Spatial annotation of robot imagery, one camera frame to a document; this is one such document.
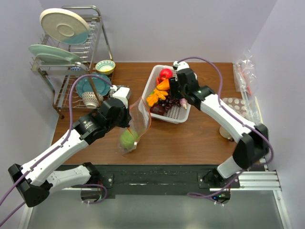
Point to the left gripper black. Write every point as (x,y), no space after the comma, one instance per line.
(128,118)

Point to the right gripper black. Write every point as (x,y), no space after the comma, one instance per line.
(173,82)

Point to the purple white radish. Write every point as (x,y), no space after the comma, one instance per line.
(183,103)

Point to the clear zip top bag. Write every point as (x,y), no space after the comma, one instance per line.
(140,121)

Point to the large green cabbage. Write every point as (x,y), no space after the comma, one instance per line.
(128,138)

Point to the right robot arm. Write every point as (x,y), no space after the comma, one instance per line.
(251,139)

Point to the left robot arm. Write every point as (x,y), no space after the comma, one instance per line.
(38,178)

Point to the polka dot plastic bag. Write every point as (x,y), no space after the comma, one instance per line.
(240,106)

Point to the red apple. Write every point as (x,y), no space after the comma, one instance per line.
(165,73)

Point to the dark grapes bunch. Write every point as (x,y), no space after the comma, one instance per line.
(169,102)

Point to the black white floral bowl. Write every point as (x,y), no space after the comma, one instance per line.
(115,88)

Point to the grey patterned bowl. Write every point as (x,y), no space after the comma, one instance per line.
(90,100)

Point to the white plastic basket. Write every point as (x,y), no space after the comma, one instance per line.
(176,114)

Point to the teal scalloped plate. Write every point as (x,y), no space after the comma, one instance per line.
(102,85)

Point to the yellow blue patterned bowl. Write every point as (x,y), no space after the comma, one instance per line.
(105,67)

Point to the metal dish rack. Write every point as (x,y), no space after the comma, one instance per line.
(67,50)

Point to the cream enamel mug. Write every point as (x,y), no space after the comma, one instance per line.
(225,134)

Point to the stack of clear bags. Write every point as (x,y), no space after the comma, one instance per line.
(246,82)

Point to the pale green plate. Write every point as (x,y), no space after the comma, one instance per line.
(38,49)
(57,59)

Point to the large cream teal plate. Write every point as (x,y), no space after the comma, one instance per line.
(64,26)

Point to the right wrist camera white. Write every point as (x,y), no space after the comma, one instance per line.
(180,65)

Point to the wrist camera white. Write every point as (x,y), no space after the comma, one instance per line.
(122,94)
(180,65)

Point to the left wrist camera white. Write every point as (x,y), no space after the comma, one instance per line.
(122,94)

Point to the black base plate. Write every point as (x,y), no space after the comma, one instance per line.
(157,179)

